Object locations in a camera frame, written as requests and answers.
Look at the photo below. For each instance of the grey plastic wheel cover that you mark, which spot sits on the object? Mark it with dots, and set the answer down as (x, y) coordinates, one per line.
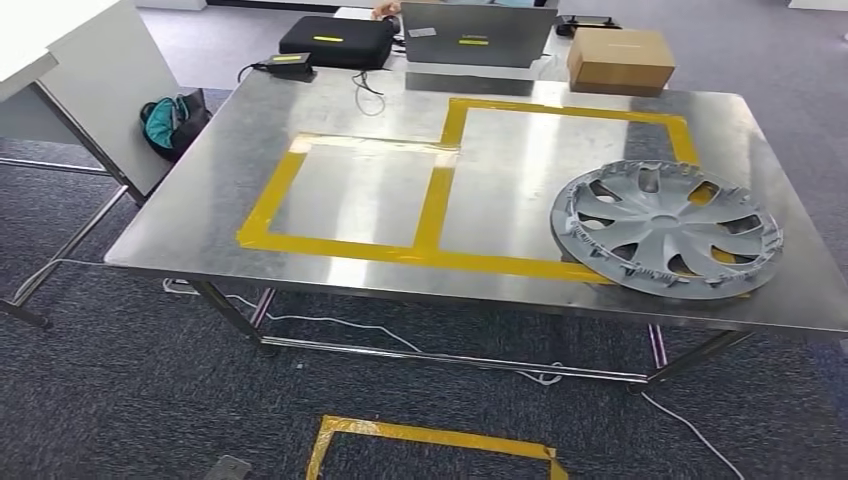
(662, 222)

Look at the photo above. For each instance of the steel workbench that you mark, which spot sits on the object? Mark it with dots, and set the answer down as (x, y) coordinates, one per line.
(199, 218)

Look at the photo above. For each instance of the black case with yellow label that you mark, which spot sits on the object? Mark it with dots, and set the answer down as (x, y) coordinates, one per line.
(338, 53)

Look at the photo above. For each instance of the black round object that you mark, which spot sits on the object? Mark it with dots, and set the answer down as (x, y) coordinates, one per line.
(393, 25)

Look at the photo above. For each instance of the black power adapter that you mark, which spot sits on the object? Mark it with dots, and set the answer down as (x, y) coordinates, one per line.
(288, 66)

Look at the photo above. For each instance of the grey laptop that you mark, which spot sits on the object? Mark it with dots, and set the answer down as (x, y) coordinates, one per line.
(503, 33)

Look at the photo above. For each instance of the person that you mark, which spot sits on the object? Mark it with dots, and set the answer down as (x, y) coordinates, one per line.
(384, 9)

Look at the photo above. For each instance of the brown cardboard box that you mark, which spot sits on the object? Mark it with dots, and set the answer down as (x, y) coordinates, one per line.
(616, 53)

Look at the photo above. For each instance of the black flat device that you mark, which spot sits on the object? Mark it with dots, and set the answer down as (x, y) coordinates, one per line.
(590, 22)

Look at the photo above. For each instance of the teal and black backpack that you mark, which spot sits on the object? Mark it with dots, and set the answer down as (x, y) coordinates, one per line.
(162, 126)

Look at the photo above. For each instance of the white panel desk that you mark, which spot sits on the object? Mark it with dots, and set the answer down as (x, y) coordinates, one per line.
(99, 86)

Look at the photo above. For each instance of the steel table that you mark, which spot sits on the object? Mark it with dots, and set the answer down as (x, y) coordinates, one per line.
(26, 76)

